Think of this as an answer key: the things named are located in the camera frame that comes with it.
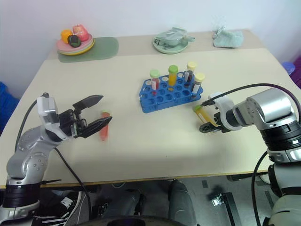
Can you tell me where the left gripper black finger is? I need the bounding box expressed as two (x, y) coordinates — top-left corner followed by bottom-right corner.
(78, 115), (113, 139)
(72, 94), (104, 112)

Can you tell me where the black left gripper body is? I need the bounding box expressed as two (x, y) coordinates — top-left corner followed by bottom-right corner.
(58, 108), (89, 139)

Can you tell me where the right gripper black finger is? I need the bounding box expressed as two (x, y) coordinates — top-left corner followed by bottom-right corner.
(199, 122), (222, 135)

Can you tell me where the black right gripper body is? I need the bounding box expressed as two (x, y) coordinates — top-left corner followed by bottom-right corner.
(213, 111), (228, 133)

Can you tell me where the green-capped yellow labelled tube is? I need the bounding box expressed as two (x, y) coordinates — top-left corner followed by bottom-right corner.
(192, 105), (216, 129)

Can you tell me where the green-capped red test tube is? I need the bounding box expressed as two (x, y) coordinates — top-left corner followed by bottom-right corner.
(99, 111), (111, 142)

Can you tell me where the blue test tube rack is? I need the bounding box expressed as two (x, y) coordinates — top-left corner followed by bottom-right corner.
(137, 71), (204, 114)

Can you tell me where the green-capped orange-yellow test tube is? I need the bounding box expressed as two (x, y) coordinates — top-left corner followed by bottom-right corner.
(167, 65), (179, 86)

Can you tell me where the yellow-capped dark red tube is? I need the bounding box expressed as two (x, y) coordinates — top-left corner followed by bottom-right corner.
(191, 72), (206, 98)
(184, 61), (197, 87)

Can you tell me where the green placemat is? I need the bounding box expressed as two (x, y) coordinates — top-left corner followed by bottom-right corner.
(57, 36), (119, 64)

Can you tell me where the stack of pastel plates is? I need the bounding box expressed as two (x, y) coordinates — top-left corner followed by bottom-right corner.
(56, 33), (95, 57)

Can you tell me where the dark toy mangosteen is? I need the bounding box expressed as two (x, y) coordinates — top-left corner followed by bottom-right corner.
(67, 35), (82, 48)

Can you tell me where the blue fabric item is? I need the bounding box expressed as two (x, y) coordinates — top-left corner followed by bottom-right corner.
(0, 81), (20, 137)

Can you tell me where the green-capped red labelled tube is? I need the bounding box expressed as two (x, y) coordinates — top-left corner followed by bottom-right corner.
(150, 69), (161, 91)

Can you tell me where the pink toy peach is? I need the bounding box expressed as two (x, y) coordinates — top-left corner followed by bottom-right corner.
(72, 24), (89, 43)

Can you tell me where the orange toy fruit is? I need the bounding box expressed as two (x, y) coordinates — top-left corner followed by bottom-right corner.
(60, 29), (72, 43)

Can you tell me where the grey trouser leg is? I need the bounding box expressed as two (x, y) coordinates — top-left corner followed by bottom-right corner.
(101, 187), (144, 220)
(168, 179), (196, 222)

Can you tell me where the black and white sneaker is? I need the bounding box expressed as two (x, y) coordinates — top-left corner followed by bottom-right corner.
(32, 190), (90, 226)

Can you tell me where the mint green cloth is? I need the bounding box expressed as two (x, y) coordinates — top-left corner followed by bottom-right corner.
(212, 28), (244, 49)

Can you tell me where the pale green plate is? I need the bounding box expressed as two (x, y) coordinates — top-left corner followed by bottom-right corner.
(152, 34), (190, 55)

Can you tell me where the blue round lid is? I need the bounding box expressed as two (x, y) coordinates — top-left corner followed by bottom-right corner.
(282, 61), (296, 74)

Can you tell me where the purple container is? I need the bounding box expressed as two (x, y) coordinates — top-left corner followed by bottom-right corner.
(290, 56), (301, 89)

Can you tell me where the clear plastic wrapper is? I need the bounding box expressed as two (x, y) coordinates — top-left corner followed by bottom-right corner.
(210, 16), (228, 36)

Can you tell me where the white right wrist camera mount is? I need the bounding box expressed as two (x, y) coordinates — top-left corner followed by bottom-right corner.
(208, 92), (246, 134)

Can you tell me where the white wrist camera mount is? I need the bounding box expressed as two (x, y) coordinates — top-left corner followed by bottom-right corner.
(37, 95), (59, 129)
(208, 92), (246, 134)

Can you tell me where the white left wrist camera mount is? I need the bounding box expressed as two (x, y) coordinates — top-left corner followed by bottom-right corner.
(37, 95), (59, 129)

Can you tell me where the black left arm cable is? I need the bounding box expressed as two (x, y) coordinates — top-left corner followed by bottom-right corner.
(14, 92), (92, 226)

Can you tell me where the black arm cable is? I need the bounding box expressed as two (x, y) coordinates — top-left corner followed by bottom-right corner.
(14, 92), (92, 226)
(200, 83), (301, 226)

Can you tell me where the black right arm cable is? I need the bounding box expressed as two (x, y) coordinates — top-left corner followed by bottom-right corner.
(200, 83), (301, 226)

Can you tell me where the black metal frame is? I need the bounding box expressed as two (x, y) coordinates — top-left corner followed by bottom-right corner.
(206, 185), (238, 226)

